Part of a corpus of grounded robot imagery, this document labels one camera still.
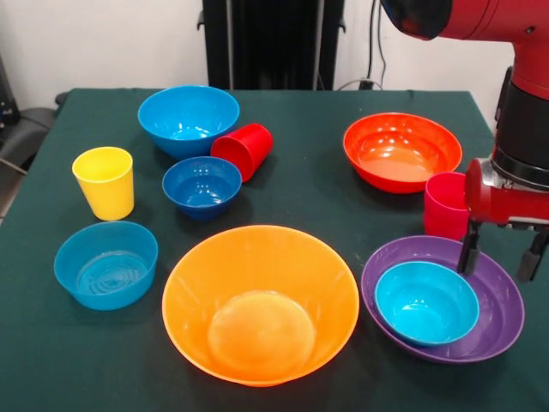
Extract pink-red cup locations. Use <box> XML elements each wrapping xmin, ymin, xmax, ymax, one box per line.
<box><xmin>423</xmin><ymin>171</ymin><xmax>472</xmax><ymax>241</ymax></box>

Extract red cup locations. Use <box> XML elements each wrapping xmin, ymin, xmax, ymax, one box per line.
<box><xmin>209</xmin><ymin>123</ymin><xmax>275</xmax><ymax>184</ymax></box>

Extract dark green tablecloth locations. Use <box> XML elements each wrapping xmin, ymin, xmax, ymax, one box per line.
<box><xmin>0</xmin><ymin>88</ymin><xmax>549</xmax><ymax>412</ymax></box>

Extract straight-walled teal blue bowl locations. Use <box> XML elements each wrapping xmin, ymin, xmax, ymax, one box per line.
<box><xmin>53</xmin><ymin>221</ymin><xmax>160</xmax><ymax>312</ymax></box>

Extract black chair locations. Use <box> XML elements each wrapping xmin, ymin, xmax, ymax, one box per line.
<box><xmin>0</xmin><ymin>106</ymin><xmax>57</xmax><ymax>173</ymax></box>

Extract large blue bowl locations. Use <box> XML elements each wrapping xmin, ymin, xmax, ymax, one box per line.
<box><xmin>137</xmin><ymin>84</ymin><xmax>241</xmax><ymax>161</ymax></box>

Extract shallow red-orange bowl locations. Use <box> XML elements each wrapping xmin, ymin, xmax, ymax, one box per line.
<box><xmin>342</xmin><ymin>112</ymin><xmax>463</xmax><ymax>195</ymax></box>

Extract black hanging cable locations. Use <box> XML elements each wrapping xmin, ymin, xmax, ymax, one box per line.
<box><xmin>367</xmin><ymin>0</ymin><xmax>387</xmax><ymax>87</ymax></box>

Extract shallow purple bowl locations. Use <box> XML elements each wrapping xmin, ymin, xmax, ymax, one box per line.
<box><xmin>360</xmin><ymin>234</ymin><xmax>527</xmax><ymax>365</ymax></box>

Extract small light blue bowl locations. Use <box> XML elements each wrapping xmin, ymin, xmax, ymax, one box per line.
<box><xmin>375</xmin><ymin>260</ymin><xmax>480</xmax><ymax>348</ymax></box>

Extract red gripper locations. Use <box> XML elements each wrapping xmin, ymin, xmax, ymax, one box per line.
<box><xmin>457</xmin><ymin>157</ymin><xmax>549</xmax><ymax>282</ymax></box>

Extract large orange bowl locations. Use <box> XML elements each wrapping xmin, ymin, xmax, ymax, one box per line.
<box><xmin>161</xmin><ymin>224</ymin><xmax>360</xmax><ymax>389</ymax></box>

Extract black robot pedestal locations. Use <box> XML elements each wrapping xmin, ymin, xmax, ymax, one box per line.
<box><xmin>196</xmin><ymin>0</ymin><xmax>347</xmax><ymax>91</ymax></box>

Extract small dark blue bowl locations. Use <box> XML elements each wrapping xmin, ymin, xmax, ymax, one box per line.
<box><xmin>161</xmin><ymin>155</ymin><xmax>244</xmax><ymax>222</ymax></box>

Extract yellow cup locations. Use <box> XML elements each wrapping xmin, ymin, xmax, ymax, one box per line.
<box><xmin>71</xmin><ymin>146</ymin><xmax>136</xmax><ymax>221</ymax></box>

